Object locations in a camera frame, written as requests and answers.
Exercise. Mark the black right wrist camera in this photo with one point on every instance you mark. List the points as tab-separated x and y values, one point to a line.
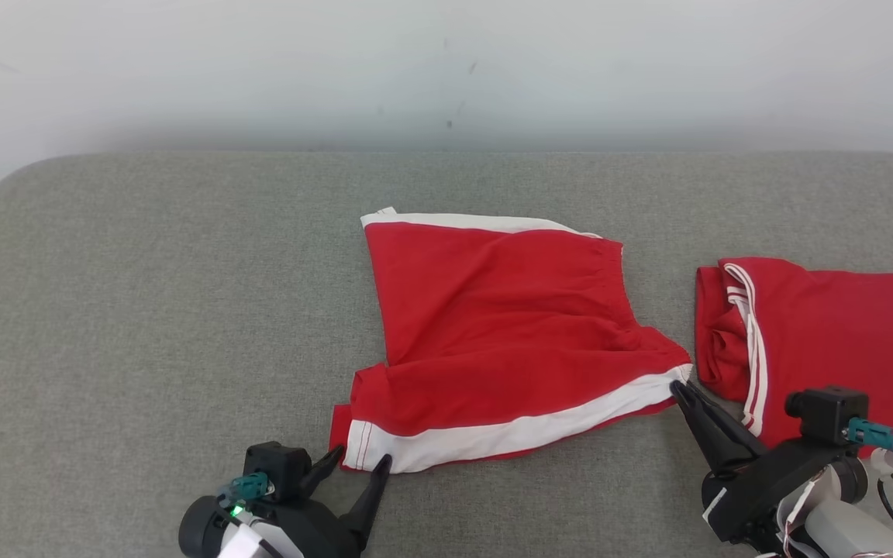
826	411

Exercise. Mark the teal left camera connector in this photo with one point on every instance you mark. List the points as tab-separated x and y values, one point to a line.
245	488

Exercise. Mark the red basketball shorts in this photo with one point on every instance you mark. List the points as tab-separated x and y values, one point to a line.
493	310

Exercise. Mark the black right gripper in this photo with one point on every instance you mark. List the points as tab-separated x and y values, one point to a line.
764	488

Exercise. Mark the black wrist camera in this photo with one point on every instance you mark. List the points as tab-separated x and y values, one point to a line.
826	411
280	465

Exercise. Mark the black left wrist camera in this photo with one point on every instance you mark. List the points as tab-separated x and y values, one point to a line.
280	465

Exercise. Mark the red white-sleeved basketball jersey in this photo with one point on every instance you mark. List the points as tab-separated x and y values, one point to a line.
842	333

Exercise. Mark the teal camera connector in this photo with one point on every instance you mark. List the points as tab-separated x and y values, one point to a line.
877	435
245	488

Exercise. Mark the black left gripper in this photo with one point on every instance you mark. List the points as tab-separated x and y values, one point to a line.
307	531

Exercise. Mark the teal right camera connector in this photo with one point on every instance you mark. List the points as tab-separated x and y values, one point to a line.
877	435

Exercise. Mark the grey fabric sofa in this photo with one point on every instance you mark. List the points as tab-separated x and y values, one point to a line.
183	271

